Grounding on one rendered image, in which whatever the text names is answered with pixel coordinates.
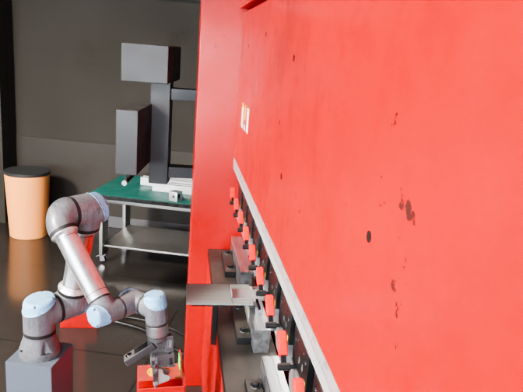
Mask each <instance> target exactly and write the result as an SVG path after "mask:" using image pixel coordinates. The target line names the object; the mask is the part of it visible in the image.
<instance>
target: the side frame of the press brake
mask: <svg viewBox="0 0 523 392"><path fill-rule="evenodd" d="M248 10H250V9H240V0H201V5H200V21H199V39H198V71H197V87H196V104H195V137H194V153H193V170H192V187H191V216H190V233H189V250H188V282H187V283H189V284H206V275H207V261H208V249H230V245H231V237H232V236H242V234H241V232H238V231H237V228H238V227H240V225H238V221H237V217H233V214H234V213H235V211H234V208H233V205H230V201H231V198H230V188H231V187H234V188H235V198H238V190H239V181H238V179H237V175H236V174H235V171H234V169H233V158H234V146H235V134H236V122H237V98H238V86H239V74H240V52H241V40H242V28H243V15H244V13H245V12H246V11H248ZM204 316H205V307H204V306H191V305H187V304H186V316H185V335H184V372H185V377H186V385H185V386H201V380H202V345H203V331H204Z"/></svg>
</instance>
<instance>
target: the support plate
mask: <svg viewBox="0 0 523 392"><path fill-rule="evenodd" d="M230 285H231V289H250V288H249V285H238V284H230ZM232 300H233V303H232V301H231V296H230V289H229V284H189V283H186V304H187V305H240V306H253V305H254V302H253V299H232Z"/></svg>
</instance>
